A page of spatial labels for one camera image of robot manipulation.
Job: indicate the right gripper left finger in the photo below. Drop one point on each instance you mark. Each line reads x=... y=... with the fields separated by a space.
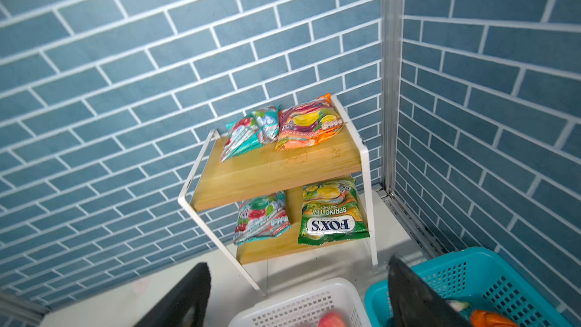
x=185 y=304

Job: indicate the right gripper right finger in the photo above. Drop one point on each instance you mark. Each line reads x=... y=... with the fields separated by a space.
x=414 y=302

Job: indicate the teal snack bag top shelf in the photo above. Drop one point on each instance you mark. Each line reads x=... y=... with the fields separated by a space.
x=257 y=129

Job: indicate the teal red snack bag lower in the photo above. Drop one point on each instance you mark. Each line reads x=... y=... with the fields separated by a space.
x=262 y=218

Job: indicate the pink yellow snack bag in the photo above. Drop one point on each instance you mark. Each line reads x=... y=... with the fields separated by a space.
x=308 y=124

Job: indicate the orange carrot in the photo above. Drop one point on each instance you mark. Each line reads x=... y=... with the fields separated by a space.
x=482 y=318

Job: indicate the white plastic basket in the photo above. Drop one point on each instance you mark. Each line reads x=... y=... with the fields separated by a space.
x=307 y=305

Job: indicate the teal plastic basket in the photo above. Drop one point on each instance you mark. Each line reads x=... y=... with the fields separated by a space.
x=473 y=279

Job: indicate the red apple small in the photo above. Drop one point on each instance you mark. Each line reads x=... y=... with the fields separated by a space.
x=332 y=319

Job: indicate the wooden two-tier shelf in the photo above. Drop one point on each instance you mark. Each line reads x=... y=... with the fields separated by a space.
x=212 y=183

